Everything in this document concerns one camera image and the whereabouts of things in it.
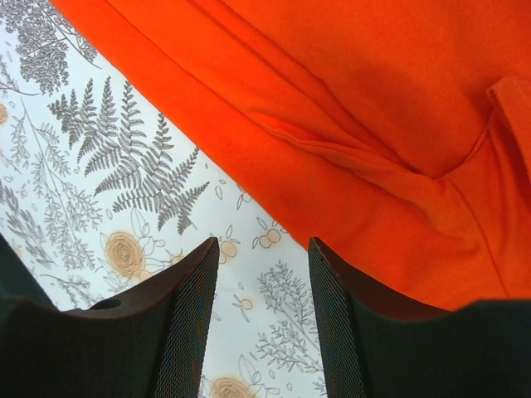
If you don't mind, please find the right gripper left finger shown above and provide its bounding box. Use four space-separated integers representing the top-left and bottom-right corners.
1 238 219 397

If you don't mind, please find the orange t-shirt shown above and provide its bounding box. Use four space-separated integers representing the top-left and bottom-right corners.
56 1 530 309

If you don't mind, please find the floral patterned table mat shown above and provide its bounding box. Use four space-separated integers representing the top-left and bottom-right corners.
1 1 326 397

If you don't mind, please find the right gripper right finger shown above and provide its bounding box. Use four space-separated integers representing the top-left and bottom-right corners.
308 238 530 397

